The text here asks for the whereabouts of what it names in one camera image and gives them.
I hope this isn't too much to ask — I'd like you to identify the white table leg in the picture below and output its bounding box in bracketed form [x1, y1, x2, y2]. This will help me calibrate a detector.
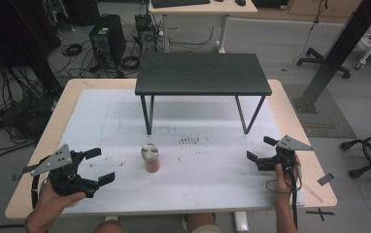
[233, 211, 250, 233]

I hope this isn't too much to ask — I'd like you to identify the white desk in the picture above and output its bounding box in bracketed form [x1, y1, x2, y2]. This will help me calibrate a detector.
[149, 0, 258, 54]

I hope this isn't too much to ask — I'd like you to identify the small black computer tower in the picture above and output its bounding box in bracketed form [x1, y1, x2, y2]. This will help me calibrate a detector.
[134, 14, 157, 52]

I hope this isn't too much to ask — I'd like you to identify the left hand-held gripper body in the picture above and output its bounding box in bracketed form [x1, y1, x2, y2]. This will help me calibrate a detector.
[29, 144, 100, 199]

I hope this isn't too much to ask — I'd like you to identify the person's right hand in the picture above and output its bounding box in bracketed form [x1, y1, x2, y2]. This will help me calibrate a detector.
[273, 154, 303, 203]

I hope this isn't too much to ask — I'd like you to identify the grey floor mat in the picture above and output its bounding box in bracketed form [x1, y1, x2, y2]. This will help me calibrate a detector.
[283, 83, 357, 140]

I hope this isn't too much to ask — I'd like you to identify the black floor cable bundle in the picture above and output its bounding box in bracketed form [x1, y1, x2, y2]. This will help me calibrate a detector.
[0, 62, 63, 169]

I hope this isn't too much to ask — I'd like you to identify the grey tape piece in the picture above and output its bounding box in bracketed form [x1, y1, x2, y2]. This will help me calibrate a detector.
[317, 173, 335, 186]

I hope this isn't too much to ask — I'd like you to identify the black slanted metal post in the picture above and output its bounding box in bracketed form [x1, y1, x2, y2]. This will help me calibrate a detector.
[292, 0, 371, 115]

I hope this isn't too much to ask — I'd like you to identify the red drink can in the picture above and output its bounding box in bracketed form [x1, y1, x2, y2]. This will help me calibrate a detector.
[140, 143, 161, 174]

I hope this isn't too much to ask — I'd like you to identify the white table mat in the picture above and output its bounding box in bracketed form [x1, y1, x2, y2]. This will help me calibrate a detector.
[56, 88, 306, 216]

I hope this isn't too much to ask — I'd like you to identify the black keyboard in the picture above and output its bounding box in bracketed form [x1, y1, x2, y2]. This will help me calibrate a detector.
[151, 0, 212, 9]

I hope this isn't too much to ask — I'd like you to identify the person's knee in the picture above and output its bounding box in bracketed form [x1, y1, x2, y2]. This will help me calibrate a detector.
[91, 219, 127, 233]
[185, 213, 222, 233]

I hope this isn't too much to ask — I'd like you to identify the coiled black cable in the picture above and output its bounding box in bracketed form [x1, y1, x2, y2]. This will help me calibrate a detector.
[119, 55, 142, 71]
[60, 43, 84, 58]

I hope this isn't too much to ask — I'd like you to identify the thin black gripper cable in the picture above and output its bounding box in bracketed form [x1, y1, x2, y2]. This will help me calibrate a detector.
[265, 166, 303, 229]

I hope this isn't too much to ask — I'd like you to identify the person's left hand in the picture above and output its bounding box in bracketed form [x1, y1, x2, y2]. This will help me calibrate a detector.
[27, 179, 87, 227]

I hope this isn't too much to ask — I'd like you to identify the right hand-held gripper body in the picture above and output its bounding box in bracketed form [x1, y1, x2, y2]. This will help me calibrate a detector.
[255, 134, 314, 173]

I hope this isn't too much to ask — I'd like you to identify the black shelf with metal legs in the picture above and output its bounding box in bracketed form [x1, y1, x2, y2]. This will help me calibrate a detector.
[134, 52, 273, 136]

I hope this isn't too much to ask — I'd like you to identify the black chair base with casters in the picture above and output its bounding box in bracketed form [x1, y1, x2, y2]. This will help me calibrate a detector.
[295, 47, 353, 80]

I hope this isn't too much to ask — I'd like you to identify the large black computer tower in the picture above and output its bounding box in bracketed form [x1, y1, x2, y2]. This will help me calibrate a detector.
[88, 14, 127, 70]

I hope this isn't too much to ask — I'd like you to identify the black tape cross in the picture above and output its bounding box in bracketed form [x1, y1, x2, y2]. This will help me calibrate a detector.
[305, 208, 336, 222]

